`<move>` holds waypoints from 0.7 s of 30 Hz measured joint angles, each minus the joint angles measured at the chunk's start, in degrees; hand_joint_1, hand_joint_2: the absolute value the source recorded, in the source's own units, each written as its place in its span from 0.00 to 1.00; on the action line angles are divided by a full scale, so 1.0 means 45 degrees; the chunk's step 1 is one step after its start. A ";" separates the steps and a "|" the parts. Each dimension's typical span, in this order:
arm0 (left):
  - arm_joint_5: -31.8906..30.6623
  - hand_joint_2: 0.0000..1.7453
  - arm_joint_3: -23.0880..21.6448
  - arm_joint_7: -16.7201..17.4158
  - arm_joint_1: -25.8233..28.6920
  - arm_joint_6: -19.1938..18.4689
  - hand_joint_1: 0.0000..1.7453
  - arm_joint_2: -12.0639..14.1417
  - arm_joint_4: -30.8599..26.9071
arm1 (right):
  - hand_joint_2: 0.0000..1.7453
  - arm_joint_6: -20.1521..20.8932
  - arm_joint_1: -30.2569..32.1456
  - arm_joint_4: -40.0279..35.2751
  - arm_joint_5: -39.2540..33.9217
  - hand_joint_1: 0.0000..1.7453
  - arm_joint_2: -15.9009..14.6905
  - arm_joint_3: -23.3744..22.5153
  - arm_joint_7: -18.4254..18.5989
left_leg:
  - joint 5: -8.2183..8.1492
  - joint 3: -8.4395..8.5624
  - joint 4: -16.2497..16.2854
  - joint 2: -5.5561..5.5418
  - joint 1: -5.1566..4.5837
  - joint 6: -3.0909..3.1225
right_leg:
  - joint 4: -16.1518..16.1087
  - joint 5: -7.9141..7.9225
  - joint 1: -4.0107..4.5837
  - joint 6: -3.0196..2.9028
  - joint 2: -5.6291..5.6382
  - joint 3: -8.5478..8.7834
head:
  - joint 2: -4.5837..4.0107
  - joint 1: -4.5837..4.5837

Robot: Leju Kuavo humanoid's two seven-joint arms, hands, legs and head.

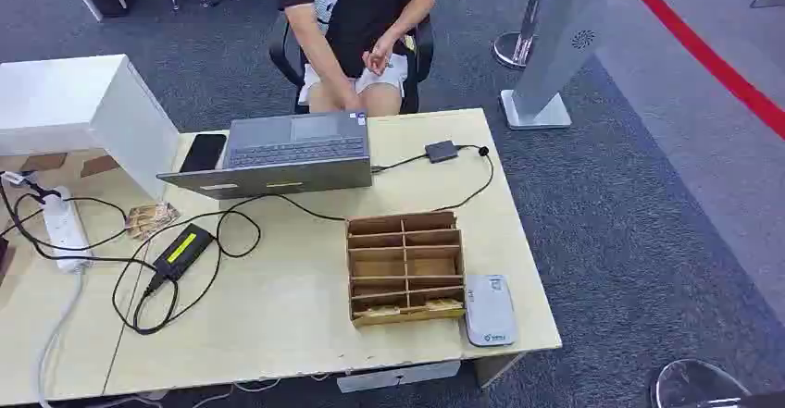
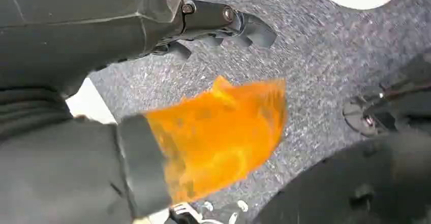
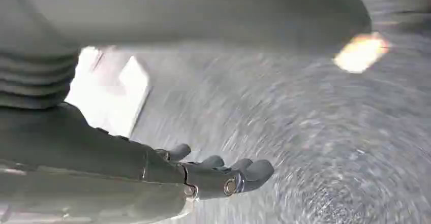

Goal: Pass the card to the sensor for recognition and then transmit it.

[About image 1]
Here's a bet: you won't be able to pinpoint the person's right hand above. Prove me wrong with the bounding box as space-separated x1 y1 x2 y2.
335 88 364 114

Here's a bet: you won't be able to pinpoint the person's left hand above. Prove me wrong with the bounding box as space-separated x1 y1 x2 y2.
361 34 398 78

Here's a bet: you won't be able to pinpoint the black office chair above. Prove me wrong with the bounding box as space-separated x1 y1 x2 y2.
268 11 436 116

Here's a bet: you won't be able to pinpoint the person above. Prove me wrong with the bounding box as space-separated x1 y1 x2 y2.
271 0 438 117

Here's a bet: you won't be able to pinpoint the grey laptop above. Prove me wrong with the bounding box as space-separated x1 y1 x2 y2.
156 110 374 202

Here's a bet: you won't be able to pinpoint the small black hub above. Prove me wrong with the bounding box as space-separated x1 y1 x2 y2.
424 140 460 165

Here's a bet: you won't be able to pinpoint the black smartphone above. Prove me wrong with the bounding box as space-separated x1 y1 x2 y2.
179 133 229 175

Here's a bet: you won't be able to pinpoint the wooden card box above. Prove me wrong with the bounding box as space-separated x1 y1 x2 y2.
344 210 467 328

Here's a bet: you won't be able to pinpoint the silver kiosk stand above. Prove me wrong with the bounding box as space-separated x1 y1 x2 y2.
499 0 610 131

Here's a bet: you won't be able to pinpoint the black adapter with yellow label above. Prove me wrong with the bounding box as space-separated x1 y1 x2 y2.
151 223 217 284

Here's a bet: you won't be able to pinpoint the stack of printed cards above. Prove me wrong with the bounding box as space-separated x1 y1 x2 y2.
125 201 181 241

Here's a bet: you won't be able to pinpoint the white card reader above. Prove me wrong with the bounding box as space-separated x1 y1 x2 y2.
463 274 518 349

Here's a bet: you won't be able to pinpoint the brown cardboard piece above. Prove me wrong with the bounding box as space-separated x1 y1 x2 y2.
79 154 121 179
19 152 69 174

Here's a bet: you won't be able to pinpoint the white cabinet box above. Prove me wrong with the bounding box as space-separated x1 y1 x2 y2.
0 54 181 202

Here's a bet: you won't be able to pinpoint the white power strip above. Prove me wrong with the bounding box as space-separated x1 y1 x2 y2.
39 185 93 275

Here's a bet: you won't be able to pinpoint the red floor tape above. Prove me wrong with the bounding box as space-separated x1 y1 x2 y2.
612 0 785 141

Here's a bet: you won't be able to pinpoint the white plug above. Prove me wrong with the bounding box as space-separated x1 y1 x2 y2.
0 170 39 190

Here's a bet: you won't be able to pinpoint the round shiny metal base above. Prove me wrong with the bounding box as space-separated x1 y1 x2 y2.
649 358 754 408

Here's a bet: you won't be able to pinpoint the short black hub cable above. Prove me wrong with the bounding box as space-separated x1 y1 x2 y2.
370 153 430 176

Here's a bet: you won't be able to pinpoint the chrome stanchion post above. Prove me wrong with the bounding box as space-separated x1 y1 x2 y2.
492 0 552 71

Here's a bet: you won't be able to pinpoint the long black hub cable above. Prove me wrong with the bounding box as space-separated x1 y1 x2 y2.
430 143 496 214

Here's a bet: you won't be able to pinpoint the black adapter cable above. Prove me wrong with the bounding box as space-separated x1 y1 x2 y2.
111 192 348 337

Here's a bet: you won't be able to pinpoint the grey desk bracket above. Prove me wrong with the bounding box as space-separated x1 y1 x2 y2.
335 360 463 395

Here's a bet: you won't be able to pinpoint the black power strip cables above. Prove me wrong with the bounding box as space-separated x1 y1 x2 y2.
0 178 131 266

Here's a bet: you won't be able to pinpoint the white power strip cable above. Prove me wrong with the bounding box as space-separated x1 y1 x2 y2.
35 268 87 408

